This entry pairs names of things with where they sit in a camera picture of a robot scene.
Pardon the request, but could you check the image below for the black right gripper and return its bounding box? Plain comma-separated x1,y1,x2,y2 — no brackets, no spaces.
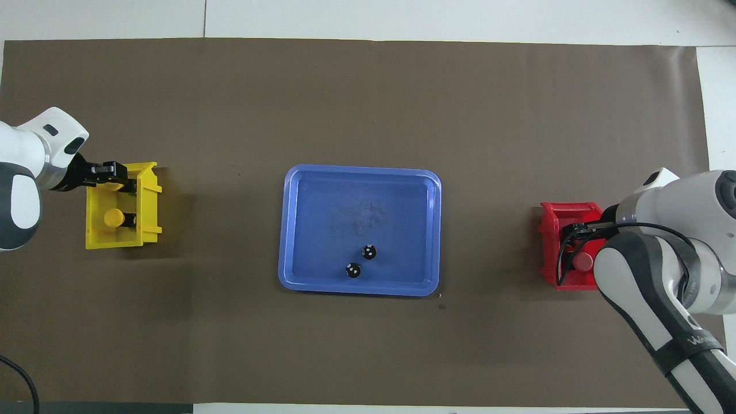
566,204,620,237

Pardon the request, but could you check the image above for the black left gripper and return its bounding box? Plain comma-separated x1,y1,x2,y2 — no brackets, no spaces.
57,153,128,192

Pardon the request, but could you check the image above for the blue plastic tray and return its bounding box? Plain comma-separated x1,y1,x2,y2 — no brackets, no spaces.
278,164,442,297

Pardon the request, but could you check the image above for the red plastic bin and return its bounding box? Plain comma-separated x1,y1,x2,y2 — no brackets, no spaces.
538,201,610,292

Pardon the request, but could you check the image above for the yellow plastic bin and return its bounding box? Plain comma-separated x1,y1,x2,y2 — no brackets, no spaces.
85,162,163,250

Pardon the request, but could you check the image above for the brown table mat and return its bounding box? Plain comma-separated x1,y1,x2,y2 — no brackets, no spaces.
0,38,731,409

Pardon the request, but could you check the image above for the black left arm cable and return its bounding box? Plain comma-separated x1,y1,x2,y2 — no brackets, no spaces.
0,355,40,414

